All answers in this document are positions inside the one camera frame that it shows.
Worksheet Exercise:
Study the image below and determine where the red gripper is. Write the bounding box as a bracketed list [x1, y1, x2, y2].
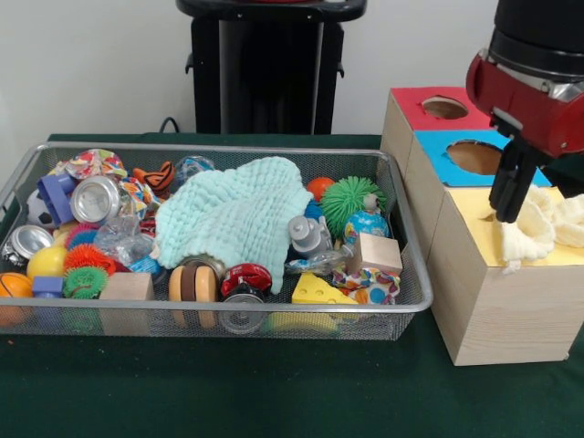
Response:
[465, 50, 584, 224]

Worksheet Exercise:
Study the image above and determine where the cream muslin cloth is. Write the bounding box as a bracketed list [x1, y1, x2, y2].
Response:
[500, 182, 584, 272]

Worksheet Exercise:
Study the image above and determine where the green spiky ball with eyes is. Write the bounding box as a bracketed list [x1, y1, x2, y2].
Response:
[320, 176, 390, 238]

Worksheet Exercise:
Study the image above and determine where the wooden box with three holes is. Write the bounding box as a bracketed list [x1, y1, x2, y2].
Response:
[381, 87, 584, 367]

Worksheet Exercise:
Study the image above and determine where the clear mesh bin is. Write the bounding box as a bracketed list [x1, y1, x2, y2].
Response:
[0, 140, 433, 341]

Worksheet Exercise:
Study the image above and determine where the blue globe ball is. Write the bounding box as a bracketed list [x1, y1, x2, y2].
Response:
[344, 210, 391, 249]

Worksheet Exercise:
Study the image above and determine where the plain wooden block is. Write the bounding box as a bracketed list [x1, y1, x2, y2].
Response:
[346, 232, 403, 276]

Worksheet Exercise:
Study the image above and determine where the red ball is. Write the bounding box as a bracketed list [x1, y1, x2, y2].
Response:
[307, 177, 337, 202]

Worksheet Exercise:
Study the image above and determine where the yellow cheese wedge toy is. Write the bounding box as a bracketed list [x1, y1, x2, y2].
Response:
[292, 272, 361, 307]

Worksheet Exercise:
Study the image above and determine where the mint green muslin cloth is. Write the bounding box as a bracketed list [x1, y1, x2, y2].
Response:
[154, 157, 315, 294]

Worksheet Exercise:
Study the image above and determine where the dark green tablecloth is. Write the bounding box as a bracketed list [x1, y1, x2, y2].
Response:
[0, 133, 584, 438]

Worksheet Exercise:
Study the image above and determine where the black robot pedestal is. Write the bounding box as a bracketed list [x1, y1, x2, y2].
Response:
[176, 0, 370, 136]

